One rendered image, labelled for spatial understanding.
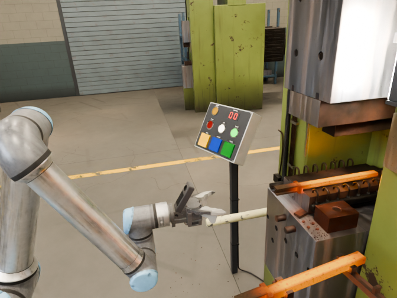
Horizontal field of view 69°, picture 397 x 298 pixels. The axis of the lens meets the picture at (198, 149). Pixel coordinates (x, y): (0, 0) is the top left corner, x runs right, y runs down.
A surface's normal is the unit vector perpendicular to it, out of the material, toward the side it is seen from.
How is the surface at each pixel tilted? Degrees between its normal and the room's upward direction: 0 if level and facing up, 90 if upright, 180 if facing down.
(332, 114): 90
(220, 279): 0
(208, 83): 90
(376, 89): 90
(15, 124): 28
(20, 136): 41
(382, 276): 90
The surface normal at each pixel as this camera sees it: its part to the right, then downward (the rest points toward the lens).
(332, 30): -0.97, 0.13
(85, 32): 0.22, 0.36
